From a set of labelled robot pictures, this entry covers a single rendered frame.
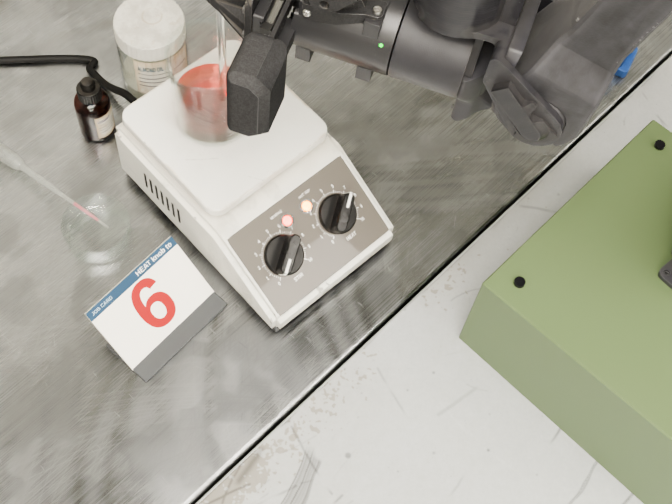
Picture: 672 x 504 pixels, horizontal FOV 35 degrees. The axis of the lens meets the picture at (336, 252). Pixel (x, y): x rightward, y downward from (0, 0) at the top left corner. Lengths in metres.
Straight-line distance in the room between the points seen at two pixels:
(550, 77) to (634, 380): 0.23
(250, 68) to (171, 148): 0.22
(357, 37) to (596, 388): 0.30
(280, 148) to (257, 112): 0.19
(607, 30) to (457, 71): 0.10
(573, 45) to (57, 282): 0.46
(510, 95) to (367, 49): 0.09
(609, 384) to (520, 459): 0.12
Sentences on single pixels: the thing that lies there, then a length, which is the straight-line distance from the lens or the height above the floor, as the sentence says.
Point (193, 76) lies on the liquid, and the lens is 0.83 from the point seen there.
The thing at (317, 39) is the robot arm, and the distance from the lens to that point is 0.68.
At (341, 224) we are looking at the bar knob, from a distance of 0.83.
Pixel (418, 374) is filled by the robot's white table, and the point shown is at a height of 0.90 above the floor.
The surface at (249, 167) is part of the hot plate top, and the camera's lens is 0.82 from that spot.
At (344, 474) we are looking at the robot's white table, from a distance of 0.82.
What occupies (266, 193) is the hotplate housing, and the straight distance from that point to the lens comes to 0.83.
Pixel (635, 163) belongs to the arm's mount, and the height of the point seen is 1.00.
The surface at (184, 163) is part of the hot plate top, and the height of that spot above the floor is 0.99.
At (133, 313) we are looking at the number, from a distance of 0.84.
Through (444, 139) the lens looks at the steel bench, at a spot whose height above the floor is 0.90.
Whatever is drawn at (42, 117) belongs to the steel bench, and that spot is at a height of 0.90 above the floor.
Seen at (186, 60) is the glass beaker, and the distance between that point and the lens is 0.83.
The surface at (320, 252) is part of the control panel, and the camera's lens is 0.84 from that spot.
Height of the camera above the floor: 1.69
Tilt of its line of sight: 63 degrees down
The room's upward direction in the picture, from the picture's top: 8 degrees clockwise
